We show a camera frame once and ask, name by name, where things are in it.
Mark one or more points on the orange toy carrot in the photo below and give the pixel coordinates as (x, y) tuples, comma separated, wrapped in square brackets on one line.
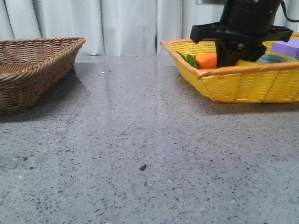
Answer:
[(201, 61)]

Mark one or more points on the yellow tape roll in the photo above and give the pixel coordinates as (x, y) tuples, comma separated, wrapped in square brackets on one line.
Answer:
[(267, 58)]

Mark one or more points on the purple foam block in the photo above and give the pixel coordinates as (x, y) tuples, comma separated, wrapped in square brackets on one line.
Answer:
[(290, 48)]

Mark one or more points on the small black debris chip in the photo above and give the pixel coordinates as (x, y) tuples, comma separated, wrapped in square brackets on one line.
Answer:
[(143, 167)]

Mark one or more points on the brown wicker basket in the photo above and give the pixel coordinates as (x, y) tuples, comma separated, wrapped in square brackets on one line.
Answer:
[(30, 67)]

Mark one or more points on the yellow wicker basket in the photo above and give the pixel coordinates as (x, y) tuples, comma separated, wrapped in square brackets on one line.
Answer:
[(260, 83)]

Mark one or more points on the white curtain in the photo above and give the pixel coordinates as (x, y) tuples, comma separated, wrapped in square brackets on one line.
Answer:
[(110, 27)]

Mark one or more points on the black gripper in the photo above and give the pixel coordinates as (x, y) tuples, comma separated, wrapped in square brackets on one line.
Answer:
[(243, 27)]

